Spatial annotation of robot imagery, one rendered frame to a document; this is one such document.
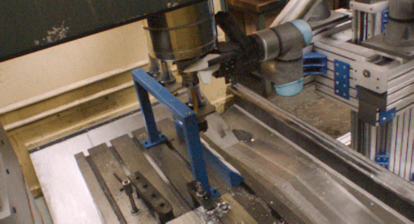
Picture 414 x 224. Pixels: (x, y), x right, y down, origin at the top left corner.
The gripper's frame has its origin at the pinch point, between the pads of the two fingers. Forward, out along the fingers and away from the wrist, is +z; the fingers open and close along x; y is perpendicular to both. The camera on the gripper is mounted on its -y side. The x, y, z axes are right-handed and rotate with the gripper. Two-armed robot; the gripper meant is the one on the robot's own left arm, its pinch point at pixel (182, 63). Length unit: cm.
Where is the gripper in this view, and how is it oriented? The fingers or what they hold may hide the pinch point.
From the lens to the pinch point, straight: 94.6
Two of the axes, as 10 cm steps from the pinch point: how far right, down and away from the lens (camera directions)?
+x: -4.7, -3.6, 8.0
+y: 1.3, 8.8, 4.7
